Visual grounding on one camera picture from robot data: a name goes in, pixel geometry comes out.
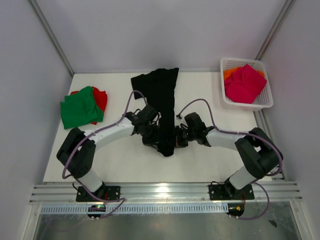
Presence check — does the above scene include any right rear frame post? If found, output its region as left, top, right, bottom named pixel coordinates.
left=255, top=0, right=296, bottom=61

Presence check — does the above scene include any red t shirt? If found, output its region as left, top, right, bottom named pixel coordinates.
left=68, top=86, right=108, bottom=125

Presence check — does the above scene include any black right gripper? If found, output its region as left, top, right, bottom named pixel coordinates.
left=166, top=125, right=197, bottom=150

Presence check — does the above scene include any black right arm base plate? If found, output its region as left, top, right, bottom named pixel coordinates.
left=208, top=181, right=255, bottom=201

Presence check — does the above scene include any frame post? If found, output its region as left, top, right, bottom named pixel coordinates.
left=255, top=0, right=296, bottom=61
left=27, top=0, right=75, bottom=77

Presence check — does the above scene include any green t shirt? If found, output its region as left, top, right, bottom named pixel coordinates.
left=60, top=86, right=108, bottom=129

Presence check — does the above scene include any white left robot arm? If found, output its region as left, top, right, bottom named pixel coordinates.
left=56, top=105, right=159, bottom=201

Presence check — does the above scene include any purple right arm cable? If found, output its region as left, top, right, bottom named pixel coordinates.
left=176, top=98, right=285, bottom=220

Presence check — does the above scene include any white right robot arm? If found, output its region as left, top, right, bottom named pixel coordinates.
left=176, top=112, right=283, bottom=200

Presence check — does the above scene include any white plastic basket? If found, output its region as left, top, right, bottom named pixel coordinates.
left=220, top=57, right=274, bottom=112

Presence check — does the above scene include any pink t shirt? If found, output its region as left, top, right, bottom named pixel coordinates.
left=223, top=64, right=267, bottom=104

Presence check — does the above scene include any grey slotted cable duct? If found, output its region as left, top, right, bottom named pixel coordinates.
left=39, top=202, right=229, bottom=215

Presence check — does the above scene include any orange t shirt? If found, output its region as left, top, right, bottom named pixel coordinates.
left=223, top=67, right=265, bottom=80

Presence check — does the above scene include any left rear frame post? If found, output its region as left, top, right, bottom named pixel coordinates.
left=27, top=0, right=75, bottom=77

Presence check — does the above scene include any black t shirt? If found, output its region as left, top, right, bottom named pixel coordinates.
left=131, top=67, right=180, bottom=157

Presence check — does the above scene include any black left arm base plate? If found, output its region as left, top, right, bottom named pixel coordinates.
left=75, top=184, right=121, bottom=203

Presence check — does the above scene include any aluminium front rail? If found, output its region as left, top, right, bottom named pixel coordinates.
left=29, top=181, right=303, bottom=204

